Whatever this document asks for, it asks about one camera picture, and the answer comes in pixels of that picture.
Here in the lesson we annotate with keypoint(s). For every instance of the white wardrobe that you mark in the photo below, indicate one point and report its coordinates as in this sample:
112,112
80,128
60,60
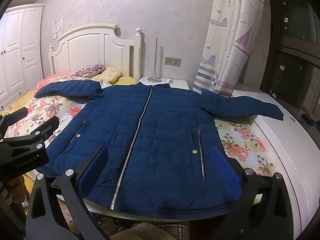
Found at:
15,42

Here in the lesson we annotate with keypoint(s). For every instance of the sailboat print curtain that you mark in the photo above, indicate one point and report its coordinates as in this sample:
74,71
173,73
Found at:
232,30

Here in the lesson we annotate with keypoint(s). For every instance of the floral checked bedsheet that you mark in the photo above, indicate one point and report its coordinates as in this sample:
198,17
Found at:
45,107

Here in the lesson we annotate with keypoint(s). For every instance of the dark blue quilted jacket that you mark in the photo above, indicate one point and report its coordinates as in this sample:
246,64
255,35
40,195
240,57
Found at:
160,130

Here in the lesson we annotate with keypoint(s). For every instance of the white window ledge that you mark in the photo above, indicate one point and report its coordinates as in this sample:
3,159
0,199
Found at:
282,140

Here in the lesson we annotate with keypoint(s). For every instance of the plaid cloth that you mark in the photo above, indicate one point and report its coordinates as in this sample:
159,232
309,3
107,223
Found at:
170,230

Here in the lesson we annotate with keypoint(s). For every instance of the white wooden bed headboard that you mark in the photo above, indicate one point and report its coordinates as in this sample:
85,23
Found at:
87,47

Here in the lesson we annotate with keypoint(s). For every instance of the white pole lamp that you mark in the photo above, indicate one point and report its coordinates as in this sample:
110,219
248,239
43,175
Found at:
155,55

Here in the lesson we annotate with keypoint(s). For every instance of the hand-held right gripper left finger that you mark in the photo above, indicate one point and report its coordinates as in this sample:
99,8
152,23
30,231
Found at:
92,166

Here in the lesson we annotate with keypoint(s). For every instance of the dark window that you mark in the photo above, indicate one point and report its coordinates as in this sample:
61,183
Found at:
292,42

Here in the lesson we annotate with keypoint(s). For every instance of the yellow pillow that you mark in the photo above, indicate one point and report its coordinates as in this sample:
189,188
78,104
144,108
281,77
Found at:
125,80

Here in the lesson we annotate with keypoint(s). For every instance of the yellow daisy sheet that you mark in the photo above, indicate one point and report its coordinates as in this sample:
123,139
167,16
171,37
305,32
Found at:
17,100

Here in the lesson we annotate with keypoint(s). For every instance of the white paper wall notice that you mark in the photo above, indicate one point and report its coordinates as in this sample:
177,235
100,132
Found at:
58,28

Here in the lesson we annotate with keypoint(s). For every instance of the beige wall socket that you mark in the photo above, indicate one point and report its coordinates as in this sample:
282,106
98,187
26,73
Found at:
172,62

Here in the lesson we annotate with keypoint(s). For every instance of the beige floral pillow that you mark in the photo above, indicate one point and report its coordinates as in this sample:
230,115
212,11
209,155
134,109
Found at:
110,74

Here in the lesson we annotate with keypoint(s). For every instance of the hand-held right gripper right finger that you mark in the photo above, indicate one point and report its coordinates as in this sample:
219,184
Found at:
225,162

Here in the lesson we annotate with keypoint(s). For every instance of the round patterned cushion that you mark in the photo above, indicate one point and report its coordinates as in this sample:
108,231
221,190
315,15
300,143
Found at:
88,70

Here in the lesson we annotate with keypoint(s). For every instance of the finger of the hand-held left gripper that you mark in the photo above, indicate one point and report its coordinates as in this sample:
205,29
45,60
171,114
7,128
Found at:
46,126
15,117

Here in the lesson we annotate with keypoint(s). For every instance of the white nightstand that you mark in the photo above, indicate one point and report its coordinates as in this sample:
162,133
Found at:
180,84

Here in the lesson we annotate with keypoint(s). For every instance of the pink pillow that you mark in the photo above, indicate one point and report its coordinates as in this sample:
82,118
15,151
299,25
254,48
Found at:
52,79

